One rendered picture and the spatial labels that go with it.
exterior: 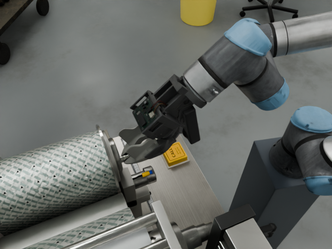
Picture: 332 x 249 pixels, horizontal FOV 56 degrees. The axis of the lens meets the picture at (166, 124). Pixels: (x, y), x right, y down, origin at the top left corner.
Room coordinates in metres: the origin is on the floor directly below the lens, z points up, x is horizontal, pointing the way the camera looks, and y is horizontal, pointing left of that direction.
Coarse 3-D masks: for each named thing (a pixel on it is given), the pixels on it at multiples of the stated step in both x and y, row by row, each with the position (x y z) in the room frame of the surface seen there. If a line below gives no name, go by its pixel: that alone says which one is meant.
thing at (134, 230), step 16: (160, 208) 0.16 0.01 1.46; (128, 224) 0.14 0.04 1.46; (144, 224) 0.14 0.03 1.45; (160, 224) 0.14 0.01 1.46; (80, 240) 0.12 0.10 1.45; (96, 240) 0.12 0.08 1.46; (112, 240) 0.13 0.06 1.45; (128, 240) 0.13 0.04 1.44; (144, 240) 0.13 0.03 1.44; (160, 240) 0.12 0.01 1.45; (176, 240) 0.12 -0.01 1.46
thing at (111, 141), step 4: (112, 140) 0.39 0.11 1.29; (112, 144) 0.38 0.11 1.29; (112, 148) 0.37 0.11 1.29; (116, 148) 0.37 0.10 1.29; (116, 152) 0.36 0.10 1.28; (116, 156) 0.36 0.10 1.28; (116, 160) 0.35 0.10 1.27; (120, 160) 0.35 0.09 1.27; (120, 164) 0.35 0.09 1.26; (120, 168) 0.34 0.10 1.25
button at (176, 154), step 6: (174, 144) 0.64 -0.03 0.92; (180, 144) 0.64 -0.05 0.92; (168, 150) 0.62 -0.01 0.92; (174, 150) 0.62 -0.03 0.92; (180, 150) 0.62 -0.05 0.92; (168, 156) 0.59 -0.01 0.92; (174, 156) 0.59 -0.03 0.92; (180, 156) 0.59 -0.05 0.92; (186, 156) 0.59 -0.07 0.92; (168, 162) 0.57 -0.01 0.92; (174, 162) 0.57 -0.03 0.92; (180, 162) 0.58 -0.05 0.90
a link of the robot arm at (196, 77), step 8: (192, 64) 0.45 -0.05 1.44; (200, 64) 0.43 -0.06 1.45; (184, 72) 0.44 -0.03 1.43; (192, 72) 0.43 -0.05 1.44; (200, 72) 0.42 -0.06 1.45; (184, 80) 0.42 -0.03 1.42; (192, 80) 0.41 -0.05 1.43; (200, 80) 0.41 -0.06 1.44; (208, 80) 0.41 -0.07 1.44; (192, 88) 0.40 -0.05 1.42; (200, 88) 0.40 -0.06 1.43; (208, 88) 0.40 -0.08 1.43; (216, 88) 0.41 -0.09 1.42; (224, 88) 0.42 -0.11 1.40; (200, 96) 0.39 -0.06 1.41; (208, 96) 0.40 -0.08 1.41
